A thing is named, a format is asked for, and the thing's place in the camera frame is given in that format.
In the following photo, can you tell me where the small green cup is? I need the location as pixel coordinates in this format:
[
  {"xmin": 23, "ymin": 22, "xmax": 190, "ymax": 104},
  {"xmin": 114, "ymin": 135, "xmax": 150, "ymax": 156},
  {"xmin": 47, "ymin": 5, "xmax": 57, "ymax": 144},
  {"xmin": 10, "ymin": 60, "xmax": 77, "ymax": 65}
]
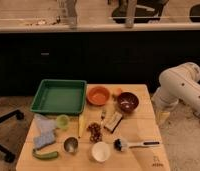
[{"xmin": 56, "ymin": 115, "xmax": 69, "ymax": 130}]

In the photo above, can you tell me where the black office chair base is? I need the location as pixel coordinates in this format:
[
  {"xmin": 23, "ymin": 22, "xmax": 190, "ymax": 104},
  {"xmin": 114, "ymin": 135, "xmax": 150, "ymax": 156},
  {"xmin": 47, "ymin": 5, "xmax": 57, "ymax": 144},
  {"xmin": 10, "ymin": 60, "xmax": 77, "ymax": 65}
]
[{"xmin": 0, "ymin": 109, "xmax": 25, "ymax": 164}]

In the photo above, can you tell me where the small metal cup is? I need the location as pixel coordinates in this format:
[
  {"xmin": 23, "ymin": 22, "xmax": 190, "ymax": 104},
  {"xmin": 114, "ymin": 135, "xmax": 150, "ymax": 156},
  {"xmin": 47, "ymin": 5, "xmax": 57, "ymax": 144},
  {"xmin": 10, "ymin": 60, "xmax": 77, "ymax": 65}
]
[{"xmin": 64, "ymin": 137, "xmax": 78, "ymax": 154}]

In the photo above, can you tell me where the purple bowl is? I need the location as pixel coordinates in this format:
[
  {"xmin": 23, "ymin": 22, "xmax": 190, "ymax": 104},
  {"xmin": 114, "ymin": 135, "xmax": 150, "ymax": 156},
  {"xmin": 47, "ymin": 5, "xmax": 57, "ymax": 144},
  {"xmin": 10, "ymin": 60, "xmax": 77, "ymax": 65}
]
[{"xmin": 117, "ymin": 92, "xmax": 139, "ymax": 113}]

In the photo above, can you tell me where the brown grape bunch toy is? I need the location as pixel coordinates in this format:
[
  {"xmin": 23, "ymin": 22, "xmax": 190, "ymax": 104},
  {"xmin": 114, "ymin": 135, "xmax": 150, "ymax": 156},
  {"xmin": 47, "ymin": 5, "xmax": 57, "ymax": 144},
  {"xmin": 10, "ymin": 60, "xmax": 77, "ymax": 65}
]
[{"xmin": 87, "ymin": 123, "xmax": 102, "ymax": 143}]

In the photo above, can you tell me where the white bowl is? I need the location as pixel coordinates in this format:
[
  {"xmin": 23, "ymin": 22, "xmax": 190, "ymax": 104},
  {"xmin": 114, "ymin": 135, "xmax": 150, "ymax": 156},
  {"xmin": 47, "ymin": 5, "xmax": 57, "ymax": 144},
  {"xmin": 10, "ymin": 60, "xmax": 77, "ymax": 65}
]
[{"xmin": 91, "ymin": 142, "xmax": 111, "ymax": 162}]

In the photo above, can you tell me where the orange bowl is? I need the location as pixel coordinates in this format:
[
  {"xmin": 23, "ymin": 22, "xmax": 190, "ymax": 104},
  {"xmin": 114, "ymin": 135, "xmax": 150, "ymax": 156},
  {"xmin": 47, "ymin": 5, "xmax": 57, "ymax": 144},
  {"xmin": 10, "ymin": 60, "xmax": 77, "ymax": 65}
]
[{"xmin": 86, "ymin": 86, "xmax": 110, "ymax": 106}]

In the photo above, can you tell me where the green plastic tray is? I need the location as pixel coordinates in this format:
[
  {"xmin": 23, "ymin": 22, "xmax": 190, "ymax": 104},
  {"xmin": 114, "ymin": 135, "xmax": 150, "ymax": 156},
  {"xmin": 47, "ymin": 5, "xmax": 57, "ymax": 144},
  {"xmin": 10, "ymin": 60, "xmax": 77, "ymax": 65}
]
[{"xmin": 31, "ymin": 79, "xmax": 87, "ymax": 116}]

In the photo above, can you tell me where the dish brush white handle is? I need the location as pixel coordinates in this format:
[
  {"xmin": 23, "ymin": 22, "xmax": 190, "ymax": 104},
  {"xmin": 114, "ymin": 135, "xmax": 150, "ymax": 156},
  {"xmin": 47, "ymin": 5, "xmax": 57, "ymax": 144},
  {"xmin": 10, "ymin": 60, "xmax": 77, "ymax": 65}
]
[{"xmin": 113, "ymin": 139, "xmax": 160, "ymax": 152}]

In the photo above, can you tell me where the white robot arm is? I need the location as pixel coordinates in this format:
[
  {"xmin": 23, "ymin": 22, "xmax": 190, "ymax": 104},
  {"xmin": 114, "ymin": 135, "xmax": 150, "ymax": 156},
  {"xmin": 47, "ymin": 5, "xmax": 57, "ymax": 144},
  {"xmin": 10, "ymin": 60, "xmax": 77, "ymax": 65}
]
[{"xmin": 151, "ymin": 62, "xmax": 200, "ymax": 125}]

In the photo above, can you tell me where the yellow corn toy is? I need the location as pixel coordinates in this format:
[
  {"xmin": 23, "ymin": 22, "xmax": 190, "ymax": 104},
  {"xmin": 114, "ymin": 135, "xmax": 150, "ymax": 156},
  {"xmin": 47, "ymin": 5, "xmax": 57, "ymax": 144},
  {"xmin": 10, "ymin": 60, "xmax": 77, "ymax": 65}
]
[{"xmin": 78, "ymin": 114, "xmax": 85, "ymax": 138}]

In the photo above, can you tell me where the clear plastic bag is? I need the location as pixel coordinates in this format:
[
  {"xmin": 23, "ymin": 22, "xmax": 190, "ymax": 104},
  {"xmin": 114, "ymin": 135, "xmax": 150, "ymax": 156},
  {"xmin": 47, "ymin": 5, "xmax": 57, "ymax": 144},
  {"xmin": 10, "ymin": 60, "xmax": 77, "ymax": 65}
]
[{"xmin": 34, "ymin": 114, "xmax": 56, "ymax": 134}]

